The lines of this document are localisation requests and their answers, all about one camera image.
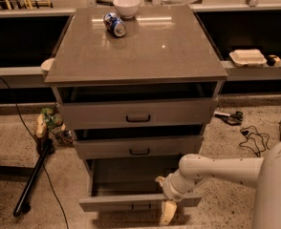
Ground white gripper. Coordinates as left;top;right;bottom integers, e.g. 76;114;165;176
155;170;192;226

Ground grey bottom drawer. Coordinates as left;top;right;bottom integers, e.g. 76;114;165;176
78;154;203;213

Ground grey drawer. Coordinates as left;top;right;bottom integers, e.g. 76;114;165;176
78;154;203;213
74;124;204;159
57;82;218;130

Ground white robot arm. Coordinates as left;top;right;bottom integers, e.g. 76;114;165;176
156;142;281;229

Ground grey middle drawer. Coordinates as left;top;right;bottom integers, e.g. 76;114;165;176
74;124;204;159

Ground grey top drawer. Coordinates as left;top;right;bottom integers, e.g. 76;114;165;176
57;82;218;130

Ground grey drawer cabinet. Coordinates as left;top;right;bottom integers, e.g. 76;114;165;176
44;5;228;164

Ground black tripod leg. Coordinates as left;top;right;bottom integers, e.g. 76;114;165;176
12;138;53;217

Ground colourful snack bags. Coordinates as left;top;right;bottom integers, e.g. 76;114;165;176
35;108;74;145

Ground white takeout container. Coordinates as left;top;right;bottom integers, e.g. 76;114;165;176
229;49;267;67

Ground yellow black small object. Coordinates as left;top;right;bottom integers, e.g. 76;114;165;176
267;55;281;66

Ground white round plate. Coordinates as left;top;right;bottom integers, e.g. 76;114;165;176
41;58;54;72

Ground blue soda can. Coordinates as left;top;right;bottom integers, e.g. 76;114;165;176
103;12;126;37

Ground white bowl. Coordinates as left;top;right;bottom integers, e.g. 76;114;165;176
113;0;141;18

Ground black power adapter cable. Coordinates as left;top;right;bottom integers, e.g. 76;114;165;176
238;95;281;159

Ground black floor cable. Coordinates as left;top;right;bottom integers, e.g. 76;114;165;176
0;74;70;229

